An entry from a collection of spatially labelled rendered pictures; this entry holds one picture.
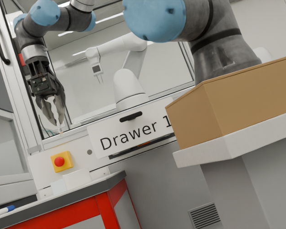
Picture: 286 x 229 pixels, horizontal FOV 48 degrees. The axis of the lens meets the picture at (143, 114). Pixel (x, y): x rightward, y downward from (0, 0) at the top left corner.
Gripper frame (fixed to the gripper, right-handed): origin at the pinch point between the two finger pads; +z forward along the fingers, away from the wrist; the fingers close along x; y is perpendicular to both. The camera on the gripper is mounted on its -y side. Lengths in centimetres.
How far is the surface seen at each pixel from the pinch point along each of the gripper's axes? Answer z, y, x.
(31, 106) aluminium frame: -17.0, -34.3, -18.1
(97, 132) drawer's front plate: 7.5, -0.7, 10.7
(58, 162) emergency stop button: 10.4, -26.4, -12.0
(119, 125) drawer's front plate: 7.8, -1.0, 17.8
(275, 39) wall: -74, -345, 236
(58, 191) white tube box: 20.6, 4.1, -5.1
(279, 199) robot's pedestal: 35, 40, 44
